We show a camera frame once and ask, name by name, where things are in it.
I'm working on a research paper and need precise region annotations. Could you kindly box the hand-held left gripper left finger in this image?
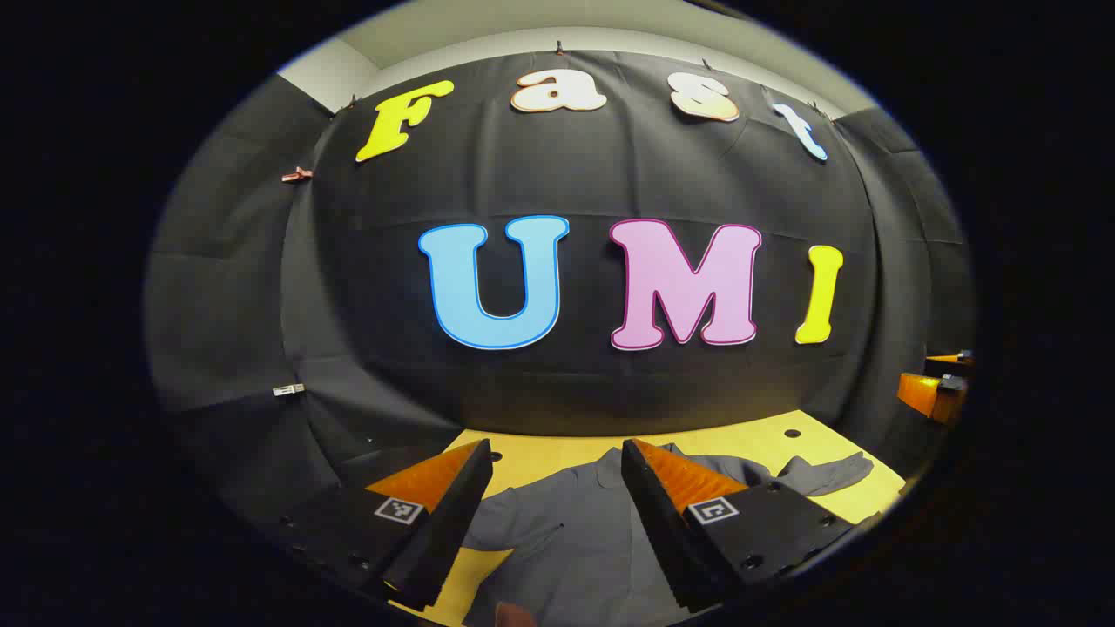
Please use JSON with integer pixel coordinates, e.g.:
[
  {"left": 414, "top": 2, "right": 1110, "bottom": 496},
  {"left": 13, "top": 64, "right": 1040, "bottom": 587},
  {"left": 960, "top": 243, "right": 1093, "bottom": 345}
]
[{"left": 279, "top": 438, "right": 495, "bottom": 613}]

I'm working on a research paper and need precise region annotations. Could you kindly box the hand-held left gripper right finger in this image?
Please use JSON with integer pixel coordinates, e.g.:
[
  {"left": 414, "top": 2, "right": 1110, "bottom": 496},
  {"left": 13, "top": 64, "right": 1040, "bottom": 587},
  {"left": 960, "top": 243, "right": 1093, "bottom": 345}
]
[{"left": 620, "top": 438, "right": 859, "bottom": 615}]

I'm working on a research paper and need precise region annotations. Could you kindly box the grey button shirt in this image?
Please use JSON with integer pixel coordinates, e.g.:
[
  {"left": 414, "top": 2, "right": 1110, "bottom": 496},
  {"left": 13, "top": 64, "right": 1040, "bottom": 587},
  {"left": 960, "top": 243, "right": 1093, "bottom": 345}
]
[{"left": 462, "top": 442, "right": 875, "bottom": 627}]

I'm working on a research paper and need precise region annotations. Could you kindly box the black backdrop cloth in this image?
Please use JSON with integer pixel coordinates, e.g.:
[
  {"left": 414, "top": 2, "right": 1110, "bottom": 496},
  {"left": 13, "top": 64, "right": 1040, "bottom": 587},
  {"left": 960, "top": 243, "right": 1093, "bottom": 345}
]
[{"left": 144, "top": 48, "right": 975, "bottom": 558}]

